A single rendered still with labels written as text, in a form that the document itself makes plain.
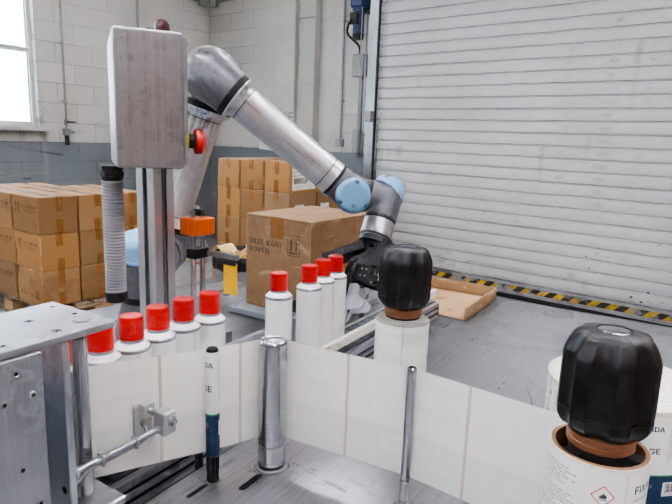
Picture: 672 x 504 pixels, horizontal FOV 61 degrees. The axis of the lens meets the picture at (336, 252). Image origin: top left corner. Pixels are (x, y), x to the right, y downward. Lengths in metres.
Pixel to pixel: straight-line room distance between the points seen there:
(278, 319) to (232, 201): 4.03
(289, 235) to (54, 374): 1.02
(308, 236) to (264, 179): 3.32
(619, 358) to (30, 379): 0.52
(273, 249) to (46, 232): 2.80
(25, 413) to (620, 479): 0.53
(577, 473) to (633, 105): 4.52
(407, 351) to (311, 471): 0.22
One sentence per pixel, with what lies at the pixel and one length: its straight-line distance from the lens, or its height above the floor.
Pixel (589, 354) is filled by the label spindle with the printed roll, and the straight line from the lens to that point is 0.54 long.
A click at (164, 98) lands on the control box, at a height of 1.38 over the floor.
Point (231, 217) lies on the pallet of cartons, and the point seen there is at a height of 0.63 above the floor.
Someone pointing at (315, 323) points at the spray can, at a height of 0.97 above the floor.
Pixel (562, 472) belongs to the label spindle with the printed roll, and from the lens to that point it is 0.59.
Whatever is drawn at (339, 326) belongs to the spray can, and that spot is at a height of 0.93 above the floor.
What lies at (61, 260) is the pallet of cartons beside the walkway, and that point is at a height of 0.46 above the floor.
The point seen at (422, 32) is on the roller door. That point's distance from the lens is 5.76.
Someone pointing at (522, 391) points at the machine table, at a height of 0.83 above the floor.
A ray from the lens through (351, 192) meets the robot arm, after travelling 1.20.
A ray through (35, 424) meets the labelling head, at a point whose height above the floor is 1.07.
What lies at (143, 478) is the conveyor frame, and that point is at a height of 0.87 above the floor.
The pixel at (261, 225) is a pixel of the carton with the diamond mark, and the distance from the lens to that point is 1.63.
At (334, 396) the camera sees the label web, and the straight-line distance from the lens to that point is 0.79.
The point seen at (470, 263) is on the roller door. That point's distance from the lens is 5.49.
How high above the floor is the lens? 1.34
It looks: 11 degrees down
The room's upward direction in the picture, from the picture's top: 2 degrees clockwise
